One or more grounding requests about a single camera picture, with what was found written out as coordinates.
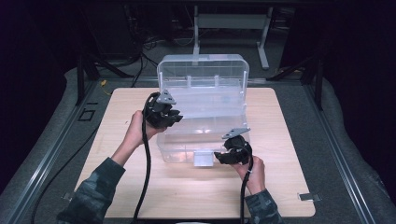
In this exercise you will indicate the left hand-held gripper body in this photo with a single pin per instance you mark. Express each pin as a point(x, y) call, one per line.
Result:
point(157, 113)

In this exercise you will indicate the grey aluminium rail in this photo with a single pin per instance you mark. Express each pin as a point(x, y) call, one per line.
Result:
point(46, 158)
point(337, 149)

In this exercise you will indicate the person's left hand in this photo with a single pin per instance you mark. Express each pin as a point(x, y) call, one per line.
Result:
point(137, 130)

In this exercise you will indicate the small metal bracket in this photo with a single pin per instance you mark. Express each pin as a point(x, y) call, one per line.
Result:
point(308, 196)
point(68, 196)

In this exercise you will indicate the white metal table frame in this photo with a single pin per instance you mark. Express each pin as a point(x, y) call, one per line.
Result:
point(230, 21)

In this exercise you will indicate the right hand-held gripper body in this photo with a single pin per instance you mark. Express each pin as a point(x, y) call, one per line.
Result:
point(241, 151)

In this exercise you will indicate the black metal stand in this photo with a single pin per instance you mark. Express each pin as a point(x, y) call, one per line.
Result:
point(90, 67)
point(311, 71)

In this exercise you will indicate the small yellow plug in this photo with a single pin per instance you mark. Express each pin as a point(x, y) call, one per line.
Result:
point(103, 83)

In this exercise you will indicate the clear plastic tiered storage box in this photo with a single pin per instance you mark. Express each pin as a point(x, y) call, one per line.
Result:
point(204, 93)

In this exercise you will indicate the person's right hand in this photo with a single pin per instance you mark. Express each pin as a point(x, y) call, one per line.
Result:
point(257, 174)

